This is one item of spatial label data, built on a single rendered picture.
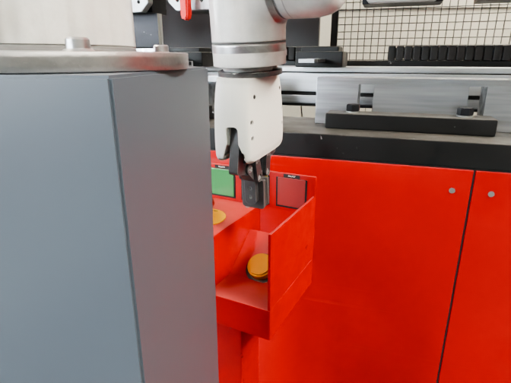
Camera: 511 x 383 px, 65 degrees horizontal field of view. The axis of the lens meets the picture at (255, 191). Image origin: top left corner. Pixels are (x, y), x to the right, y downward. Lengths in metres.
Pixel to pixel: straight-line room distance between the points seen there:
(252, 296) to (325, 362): 0.45
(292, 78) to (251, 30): 0.71
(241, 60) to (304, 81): 0.70
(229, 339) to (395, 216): 0.37
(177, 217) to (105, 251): 0.08
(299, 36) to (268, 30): 0.97
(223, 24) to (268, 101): 0.10
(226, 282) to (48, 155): 0.41
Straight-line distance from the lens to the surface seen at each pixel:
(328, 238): 0.81
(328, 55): 1.07
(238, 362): 0.68
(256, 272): 0.58
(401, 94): 0.85
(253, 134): 0.46
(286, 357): 0.99
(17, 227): 0.23
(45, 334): 0.26
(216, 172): 0.67
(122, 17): 0.28
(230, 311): 0.56
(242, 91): 0.45
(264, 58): 0.45
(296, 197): 0.62
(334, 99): 0.86
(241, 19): 0.45
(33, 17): 0.25
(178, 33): 1.58
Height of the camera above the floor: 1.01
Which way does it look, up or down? 18 degrees down
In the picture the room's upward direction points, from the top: straight up
